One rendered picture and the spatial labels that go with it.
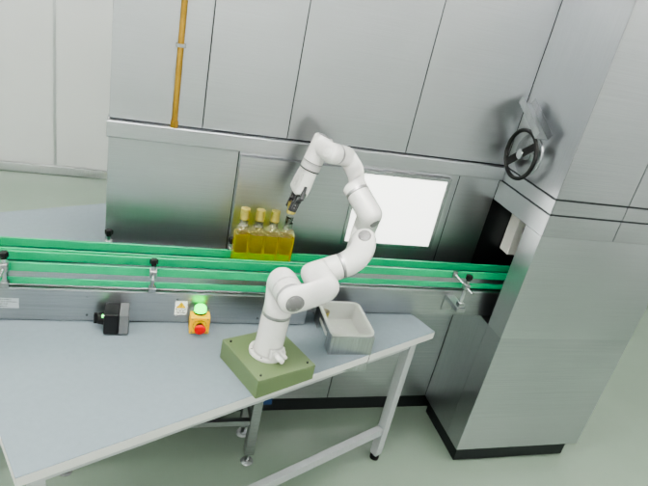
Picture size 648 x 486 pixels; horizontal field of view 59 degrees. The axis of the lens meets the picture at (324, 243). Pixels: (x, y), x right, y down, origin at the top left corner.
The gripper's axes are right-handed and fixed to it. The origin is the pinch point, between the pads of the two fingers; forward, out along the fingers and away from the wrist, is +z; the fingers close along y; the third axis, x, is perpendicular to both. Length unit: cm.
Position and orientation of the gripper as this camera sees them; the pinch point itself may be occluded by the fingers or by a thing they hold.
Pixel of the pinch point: (292, 204)
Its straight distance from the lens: 215.6
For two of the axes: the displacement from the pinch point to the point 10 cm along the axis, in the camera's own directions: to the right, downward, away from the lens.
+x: 8.7, 2.8, 4.1
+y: 2.6, 4.6, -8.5
